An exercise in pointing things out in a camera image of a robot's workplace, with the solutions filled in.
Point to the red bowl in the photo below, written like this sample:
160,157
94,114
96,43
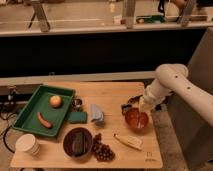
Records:
135,119

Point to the small metal cup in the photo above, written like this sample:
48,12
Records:
77,104

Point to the green plastic tray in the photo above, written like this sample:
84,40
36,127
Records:
27,120

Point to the orange sausage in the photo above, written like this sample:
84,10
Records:
44,122

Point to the purple grape bunch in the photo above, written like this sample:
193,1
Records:
101,151

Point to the yellow apple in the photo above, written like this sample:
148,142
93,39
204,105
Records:
55,101

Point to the blue crumpled cloth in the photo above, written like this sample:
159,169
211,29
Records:
97,115

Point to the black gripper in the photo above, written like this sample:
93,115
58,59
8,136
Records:
129,104

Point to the metal table clamp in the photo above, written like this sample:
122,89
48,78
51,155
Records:
12,92

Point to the green sponge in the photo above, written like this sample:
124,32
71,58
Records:
77,117

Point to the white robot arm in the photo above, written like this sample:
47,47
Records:
173,78

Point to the dark round bowl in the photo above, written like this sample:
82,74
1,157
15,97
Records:
78,143

